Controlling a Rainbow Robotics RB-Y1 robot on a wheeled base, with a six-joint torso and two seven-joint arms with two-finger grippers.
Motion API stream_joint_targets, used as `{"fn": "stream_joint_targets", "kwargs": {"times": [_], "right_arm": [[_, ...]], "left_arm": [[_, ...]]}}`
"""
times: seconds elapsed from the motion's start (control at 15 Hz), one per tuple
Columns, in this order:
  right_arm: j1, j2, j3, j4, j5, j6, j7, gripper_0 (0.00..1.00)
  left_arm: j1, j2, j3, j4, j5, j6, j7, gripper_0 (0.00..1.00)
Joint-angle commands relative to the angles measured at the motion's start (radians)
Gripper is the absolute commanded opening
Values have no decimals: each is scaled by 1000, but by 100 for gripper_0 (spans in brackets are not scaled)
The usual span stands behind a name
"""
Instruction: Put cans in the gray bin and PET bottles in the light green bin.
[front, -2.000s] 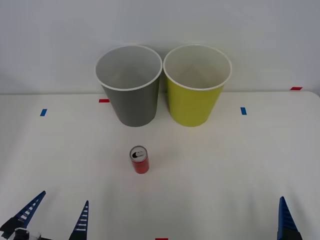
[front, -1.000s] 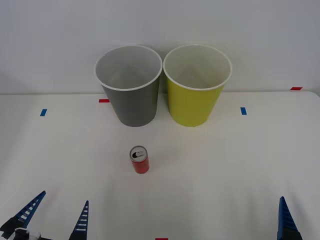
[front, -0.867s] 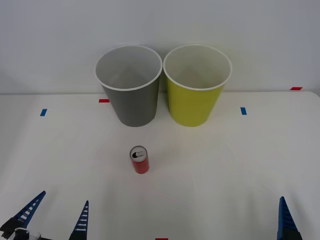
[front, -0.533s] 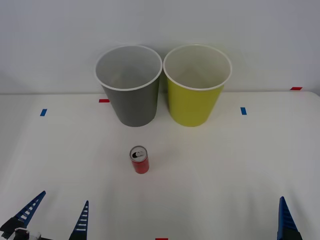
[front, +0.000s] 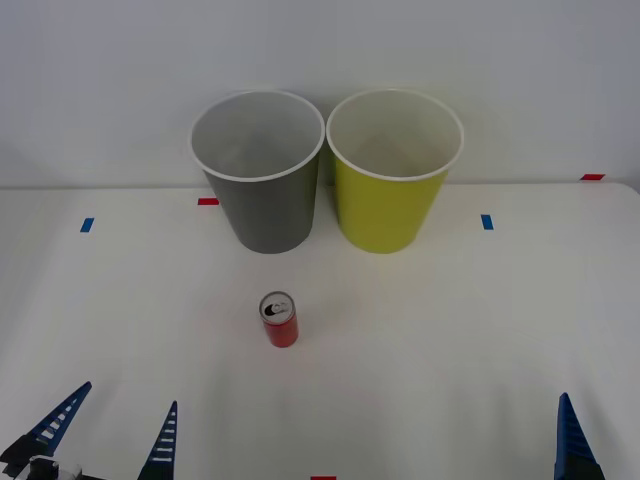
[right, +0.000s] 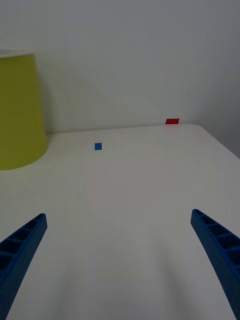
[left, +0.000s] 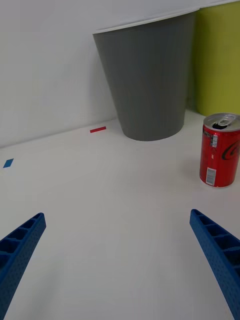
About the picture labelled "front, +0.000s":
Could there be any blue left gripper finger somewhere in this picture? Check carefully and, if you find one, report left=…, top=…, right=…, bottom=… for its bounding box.
left=0, top=381, right=93, bottom=480
left=136, top=400, right=179, bottom=480

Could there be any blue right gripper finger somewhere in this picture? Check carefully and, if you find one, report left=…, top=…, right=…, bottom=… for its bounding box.
left=553, top=392, right=605, bottom=480

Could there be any red drink can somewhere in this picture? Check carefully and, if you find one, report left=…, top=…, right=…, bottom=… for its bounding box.
left=258, top=291, right=300, bottom=349

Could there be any grey plastic waste bin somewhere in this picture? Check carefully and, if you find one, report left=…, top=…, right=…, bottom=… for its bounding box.
left=188, top=88, right=326, bottom=255

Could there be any yellow-green plastic waste bin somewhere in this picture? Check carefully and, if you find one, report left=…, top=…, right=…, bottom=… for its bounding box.
left=325, top=88, right=465, bottom=255

